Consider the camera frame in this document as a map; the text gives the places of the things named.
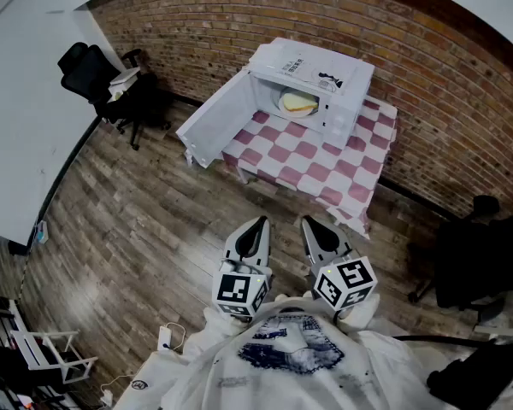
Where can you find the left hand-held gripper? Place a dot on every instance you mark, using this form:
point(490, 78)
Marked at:
point(235, 288)

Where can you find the person's left forearm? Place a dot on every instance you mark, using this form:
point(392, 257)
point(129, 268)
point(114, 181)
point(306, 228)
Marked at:
point(222, 325)

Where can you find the black shelf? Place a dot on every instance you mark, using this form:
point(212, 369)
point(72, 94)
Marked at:
point(0, 348)

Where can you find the white round plate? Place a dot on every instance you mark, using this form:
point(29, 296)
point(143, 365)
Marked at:
point(277, 101)

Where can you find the sandwich food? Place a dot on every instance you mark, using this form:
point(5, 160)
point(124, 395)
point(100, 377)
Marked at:
point(297, 101)

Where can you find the white table leg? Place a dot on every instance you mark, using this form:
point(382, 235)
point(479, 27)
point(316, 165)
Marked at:
point(242, 174)

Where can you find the white microwave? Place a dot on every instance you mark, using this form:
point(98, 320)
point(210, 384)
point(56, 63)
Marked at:
point(290, 64)

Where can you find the person's right forearm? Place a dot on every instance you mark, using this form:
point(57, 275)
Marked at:
point(361, 316)

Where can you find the white charger plug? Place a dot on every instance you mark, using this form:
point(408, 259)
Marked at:
point(107, 398)

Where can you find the white power strip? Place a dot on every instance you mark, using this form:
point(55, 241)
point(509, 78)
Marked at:
point(163, 337)

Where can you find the white metal rack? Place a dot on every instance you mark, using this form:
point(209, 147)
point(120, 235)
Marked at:
point(47, 353)

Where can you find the small blue white box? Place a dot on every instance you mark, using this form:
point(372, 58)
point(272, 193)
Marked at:
point(42, 234)

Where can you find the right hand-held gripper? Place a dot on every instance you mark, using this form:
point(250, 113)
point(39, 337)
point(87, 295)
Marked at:
point(346, 282)

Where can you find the red white checkered tablecloth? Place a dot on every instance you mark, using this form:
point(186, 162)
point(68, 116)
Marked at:
point(316, 160)

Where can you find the black bag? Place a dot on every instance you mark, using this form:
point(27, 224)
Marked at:
point(479, 374)

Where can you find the person's white printed shirt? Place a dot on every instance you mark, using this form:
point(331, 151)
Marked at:
point(282, 378)

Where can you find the black office chair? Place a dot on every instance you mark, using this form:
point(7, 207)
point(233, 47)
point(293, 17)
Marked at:
point(90, 75)
point(474, 254)

